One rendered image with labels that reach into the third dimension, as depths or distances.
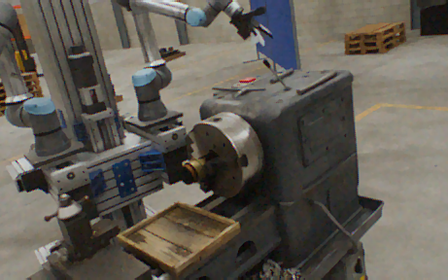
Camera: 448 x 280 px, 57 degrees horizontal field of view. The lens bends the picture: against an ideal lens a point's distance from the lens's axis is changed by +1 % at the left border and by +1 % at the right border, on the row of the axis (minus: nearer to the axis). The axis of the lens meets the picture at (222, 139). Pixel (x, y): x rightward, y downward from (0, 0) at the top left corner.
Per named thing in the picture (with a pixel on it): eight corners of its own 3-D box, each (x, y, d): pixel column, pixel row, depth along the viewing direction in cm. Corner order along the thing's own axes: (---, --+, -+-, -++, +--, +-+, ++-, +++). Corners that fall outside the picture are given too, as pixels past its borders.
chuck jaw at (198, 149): (211, 154, 163) (194, 129, 165) (217, 148, 159) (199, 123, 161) (190, 164, 156) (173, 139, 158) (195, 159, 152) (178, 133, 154)
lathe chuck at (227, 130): (205, 174, 181) (198, 107, 168) (260, 198, 161) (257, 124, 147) (190, 183, 176) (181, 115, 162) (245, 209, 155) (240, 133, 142)
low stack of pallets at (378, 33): (369, 43, 960) (368, 24, 946) (407, 41, 901) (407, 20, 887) (343, 55, 881) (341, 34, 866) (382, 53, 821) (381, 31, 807)
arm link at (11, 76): (26, 132, 178) (-21, 1, 160) (8, 131, 187) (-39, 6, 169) (51, 122, 187) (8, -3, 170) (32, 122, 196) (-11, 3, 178)
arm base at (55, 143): (33, 152, 185) (25, 131, 182) (66, 141, 192) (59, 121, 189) (40, 158, 173) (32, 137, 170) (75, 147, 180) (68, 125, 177)
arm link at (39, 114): (43, 134, 171) (31, 103, 167) (24, 132, 179) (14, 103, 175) (66, 124, 181) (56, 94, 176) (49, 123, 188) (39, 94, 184)
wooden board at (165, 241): (179, 208, 173) (177, 199, 172) (241, 231, 148) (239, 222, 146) (119, 244, 155) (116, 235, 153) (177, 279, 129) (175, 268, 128)
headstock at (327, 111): (284, 137, 231) (274, 68, 218) (363, 148, 197) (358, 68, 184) (207, 181, 194) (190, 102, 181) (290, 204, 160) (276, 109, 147)
